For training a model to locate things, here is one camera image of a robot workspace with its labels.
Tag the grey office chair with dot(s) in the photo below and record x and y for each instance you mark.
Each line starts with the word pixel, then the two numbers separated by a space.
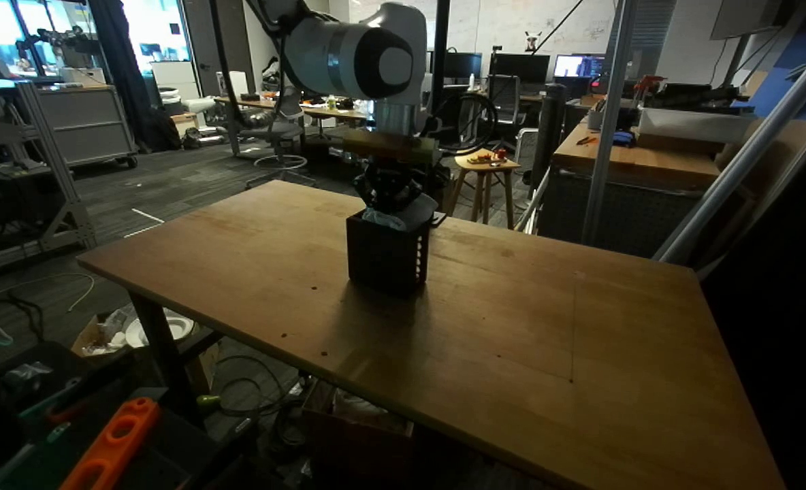
pixel 287 117

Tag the wooden office desk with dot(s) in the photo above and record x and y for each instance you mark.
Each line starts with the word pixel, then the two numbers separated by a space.
pixel 337 114

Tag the grey metal shelf rack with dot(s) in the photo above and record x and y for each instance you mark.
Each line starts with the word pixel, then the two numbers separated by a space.
pixel 23 180

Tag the grey drawer cabinet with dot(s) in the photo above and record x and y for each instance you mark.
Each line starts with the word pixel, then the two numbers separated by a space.
pixel 84 122

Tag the large brown cardboard box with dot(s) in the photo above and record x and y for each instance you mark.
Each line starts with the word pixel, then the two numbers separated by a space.
pixel 356 439

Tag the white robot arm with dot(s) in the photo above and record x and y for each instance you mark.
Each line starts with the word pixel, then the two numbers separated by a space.
pixel 350 57

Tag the white tray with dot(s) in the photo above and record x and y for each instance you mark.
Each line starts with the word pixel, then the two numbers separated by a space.
pixel 691 126

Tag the thin silver slanted pole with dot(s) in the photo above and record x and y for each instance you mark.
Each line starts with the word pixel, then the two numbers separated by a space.
pixel 773 186

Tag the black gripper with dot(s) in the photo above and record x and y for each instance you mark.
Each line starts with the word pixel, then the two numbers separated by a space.
pixel 392 186

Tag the small open cardboard box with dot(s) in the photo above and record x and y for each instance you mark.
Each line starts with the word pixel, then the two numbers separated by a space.
pixel 94 339

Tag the wide dark computer monitor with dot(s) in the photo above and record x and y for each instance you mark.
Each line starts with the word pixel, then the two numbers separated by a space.
pixel 518 69

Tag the thick silver slanted pole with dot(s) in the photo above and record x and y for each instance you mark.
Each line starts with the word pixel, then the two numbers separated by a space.
pixel 747 147

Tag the white bucket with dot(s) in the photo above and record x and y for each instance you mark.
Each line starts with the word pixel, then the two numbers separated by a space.
pixel 177 325

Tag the black office chair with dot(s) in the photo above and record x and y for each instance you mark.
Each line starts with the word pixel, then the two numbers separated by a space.
pixel 501 98

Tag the silver upright metal pole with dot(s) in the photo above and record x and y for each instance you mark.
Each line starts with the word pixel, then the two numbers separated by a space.
pixel 606 117

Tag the black perforated box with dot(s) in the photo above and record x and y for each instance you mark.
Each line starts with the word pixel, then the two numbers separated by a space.
pixel 385 263

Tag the wooden top workbench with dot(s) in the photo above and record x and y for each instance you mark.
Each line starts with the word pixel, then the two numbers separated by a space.
pixel 636 166

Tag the black vertical stand pole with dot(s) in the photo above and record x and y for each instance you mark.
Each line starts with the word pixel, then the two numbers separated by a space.
pixel 440 37

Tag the round wooden stool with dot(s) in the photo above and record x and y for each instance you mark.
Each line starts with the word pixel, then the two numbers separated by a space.
pixel 484 158

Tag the lit computer monitor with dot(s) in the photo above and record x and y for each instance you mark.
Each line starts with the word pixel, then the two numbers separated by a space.
pixel 581 67

